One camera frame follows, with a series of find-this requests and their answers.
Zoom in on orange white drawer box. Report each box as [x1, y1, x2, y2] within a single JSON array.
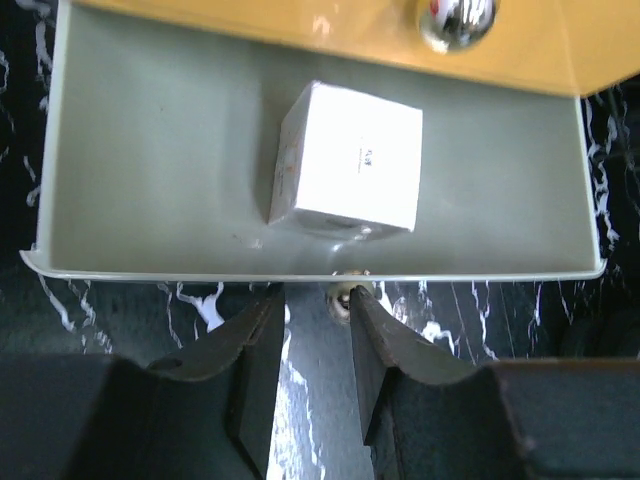
[[21, 1, 610, 285]]

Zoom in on white small square box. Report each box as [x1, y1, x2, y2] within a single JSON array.
[[268, 80, 423, 240]]

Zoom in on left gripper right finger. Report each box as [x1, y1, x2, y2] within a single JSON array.
[[350, 287, 639, 479]]

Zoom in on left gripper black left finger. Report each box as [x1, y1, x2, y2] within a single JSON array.
[[1, 284, 285, 479]]

